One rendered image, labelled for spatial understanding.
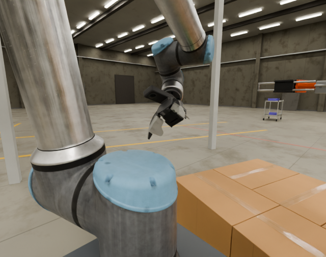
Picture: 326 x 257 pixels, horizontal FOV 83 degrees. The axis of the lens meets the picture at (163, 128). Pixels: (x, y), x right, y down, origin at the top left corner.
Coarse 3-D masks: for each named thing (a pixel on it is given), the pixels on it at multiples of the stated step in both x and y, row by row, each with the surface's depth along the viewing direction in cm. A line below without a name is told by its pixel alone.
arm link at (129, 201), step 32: (128, 160) 34; (160, 160) 35; (96, 192) 30; (128, 192) 27; (160, 192) 29; (96, 224) 30; (128, 224) 28; (160, 224) 29; (128, 256) 29; (160, 256) 30
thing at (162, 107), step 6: (168, 90) 70; (174, 90) 69; (174, 96) 71; (162, 102) 67; (168, 102) 64; (162, 108) 64; (168, 108) 62; (162, 114) 64; (168, 114) 65; (174, 114) 64; (168, 120) 67; (174, 120) 66; (180, 120) 65
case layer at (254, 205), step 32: (256, 160) 183; (192, 192) 124; (224, 192) 124; (256, 192) 125; (288, 192) 124; (320, 192) 124; (192, 224) 126; (224, 224) 98; (256, 224) 94; (288, 224) 94; (320, 224) 94; (256, 256) 81; (288, 256) 75; (320, 256) 75
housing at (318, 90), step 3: (318, 81) 67; (321, 81) 66; (324, 81) 65; (315, 87) 68; (318, 87) 67; (321, 87) 66; (324, 87) 65; (315, 90) 68; (318, 90) 67; (321, 90) 66; (324, 90) 65
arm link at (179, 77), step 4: (180, 72) 76; (160, 76) 77; (164, 76) 75; (168, 76) 74; (172, 76) 74; (176, 76) 75; (180, 76) 76; (164, 80) 76; (168, 80) 73; (172, 80) 73; (176, 80) 73; (180, 80) 75
